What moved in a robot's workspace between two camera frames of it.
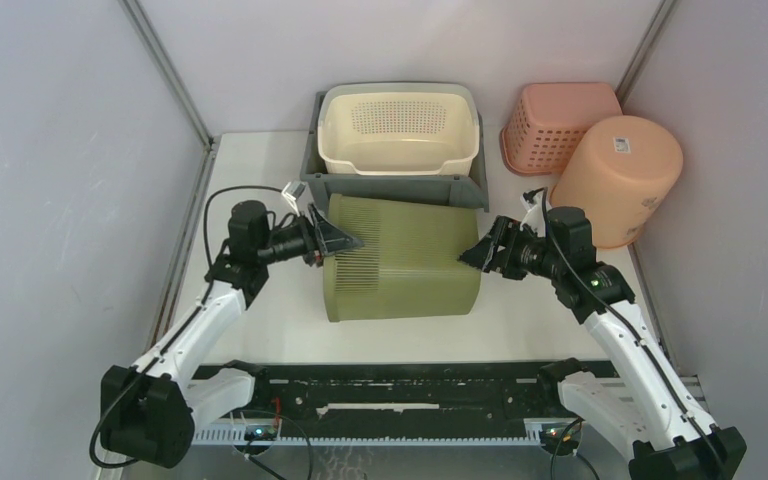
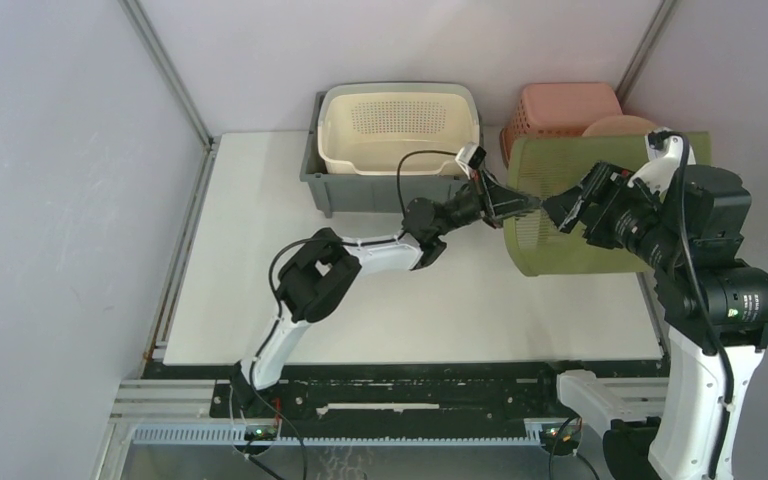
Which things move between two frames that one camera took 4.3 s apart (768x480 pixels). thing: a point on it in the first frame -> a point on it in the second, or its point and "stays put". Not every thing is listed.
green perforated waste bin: [410, 263] -> [547, 165]
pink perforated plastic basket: [549, 118] stays put
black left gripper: [330, 240] -> [502, 203]
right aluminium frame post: [643, 51] stays put
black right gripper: [483, 255] -> [602, 181]
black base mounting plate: [401, 393] stays put
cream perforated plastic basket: [399, 128] stays put
